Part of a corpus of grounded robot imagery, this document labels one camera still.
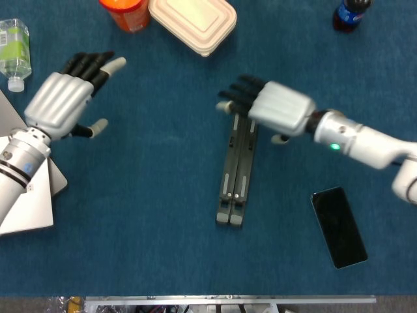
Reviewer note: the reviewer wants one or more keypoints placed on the blue felt table cloth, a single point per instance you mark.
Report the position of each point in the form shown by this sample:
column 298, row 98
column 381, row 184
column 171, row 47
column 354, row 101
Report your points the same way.
column 130, row 244

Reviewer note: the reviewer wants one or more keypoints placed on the long thin metal rod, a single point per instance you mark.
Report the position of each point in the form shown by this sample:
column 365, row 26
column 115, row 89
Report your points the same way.
column 228, row 299

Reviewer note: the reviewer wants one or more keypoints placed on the black smartphone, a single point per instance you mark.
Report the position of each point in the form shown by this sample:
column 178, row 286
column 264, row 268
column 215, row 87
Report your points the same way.
column 339, row 228

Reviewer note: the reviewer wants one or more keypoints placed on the grey laptop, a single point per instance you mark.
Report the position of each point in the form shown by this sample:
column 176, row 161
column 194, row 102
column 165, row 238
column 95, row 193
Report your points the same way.
column 8, row 111

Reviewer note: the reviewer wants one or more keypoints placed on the black folding laptop stand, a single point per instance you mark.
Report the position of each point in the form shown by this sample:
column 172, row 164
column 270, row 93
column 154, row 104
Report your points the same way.
column 241, row 169

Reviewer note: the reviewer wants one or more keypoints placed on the cream lidded food container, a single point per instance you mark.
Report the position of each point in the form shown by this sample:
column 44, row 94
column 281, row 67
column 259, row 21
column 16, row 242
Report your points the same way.
column 192, row 19

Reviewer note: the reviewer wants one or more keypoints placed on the orange snack canister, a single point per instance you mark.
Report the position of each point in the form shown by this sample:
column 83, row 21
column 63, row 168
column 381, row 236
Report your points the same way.
column 127, row 16

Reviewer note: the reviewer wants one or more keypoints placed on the yellow object under table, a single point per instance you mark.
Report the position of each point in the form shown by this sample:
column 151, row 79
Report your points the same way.
column 74, row 304

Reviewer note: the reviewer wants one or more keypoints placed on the cola bottle blue label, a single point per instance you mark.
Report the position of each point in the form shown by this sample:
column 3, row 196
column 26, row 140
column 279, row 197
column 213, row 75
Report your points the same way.
column 347, row 16

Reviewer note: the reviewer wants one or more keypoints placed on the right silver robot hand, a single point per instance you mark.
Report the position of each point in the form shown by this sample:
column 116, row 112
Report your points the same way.
column 283, row 107

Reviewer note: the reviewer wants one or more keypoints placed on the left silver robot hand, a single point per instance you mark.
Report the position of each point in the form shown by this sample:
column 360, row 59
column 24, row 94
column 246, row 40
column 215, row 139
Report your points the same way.
column 58, row 101

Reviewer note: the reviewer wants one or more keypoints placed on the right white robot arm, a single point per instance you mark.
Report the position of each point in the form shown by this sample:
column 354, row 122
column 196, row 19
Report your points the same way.
column 374, row 146

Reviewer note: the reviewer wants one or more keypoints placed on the clear water bottle green label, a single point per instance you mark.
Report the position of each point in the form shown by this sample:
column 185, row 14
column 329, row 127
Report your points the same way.
column 14, row 52

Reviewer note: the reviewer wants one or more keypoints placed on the white product box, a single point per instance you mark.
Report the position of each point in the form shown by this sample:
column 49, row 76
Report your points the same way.
column 32, row 208

